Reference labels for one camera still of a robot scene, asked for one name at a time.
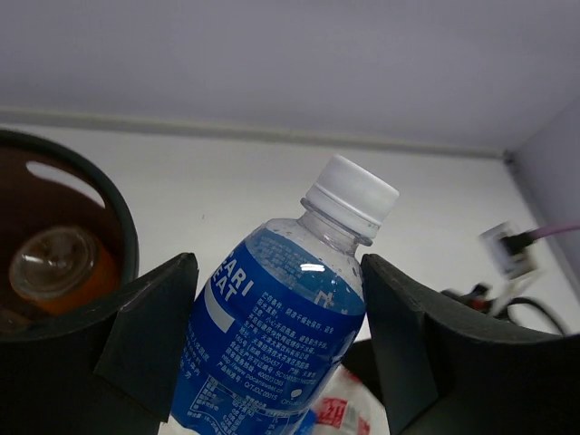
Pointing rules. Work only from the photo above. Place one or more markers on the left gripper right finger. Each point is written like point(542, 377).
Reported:
point(446, 369)

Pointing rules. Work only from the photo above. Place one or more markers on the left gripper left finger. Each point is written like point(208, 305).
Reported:
point(109, 367)

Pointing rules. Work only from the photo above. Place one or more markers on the red cap clear bottle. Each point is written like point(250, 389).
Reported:
point(347, 407)

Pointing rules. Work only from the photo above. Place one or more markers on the orange juice bottle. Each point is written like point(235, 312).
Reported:
point(63, 268)

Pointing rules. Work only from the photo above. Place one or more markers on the blue label bottle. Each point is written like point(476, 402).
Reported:
point(274, 321)

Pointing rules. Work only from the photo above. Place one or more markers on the brown round waste bin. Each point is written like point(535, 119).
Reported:
point(43, 185)

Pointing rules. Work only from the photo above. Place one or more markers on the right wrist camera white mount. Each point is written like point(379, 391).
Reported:
point(510, 250)

